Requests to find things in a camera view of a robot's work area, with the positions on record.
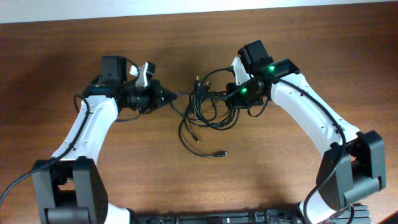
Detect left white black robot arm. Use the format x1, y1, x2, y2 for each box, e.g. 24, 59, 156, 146
32, 56, 177, 223

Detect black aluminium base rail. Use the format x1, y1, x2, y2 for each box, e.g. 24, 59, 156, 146
133, 205, 371, 224

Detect thin black USB cable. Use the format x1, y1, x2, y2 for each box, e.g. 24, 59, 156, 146
169, 91, 228, 158

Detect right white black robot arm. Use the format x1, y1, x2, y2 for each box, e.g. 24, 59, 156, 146
226, 40, 386, 223

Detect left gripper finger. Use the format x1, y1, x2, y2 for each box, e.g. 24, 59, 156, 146
157, 80, 177, 105
141, 105, 163, 114

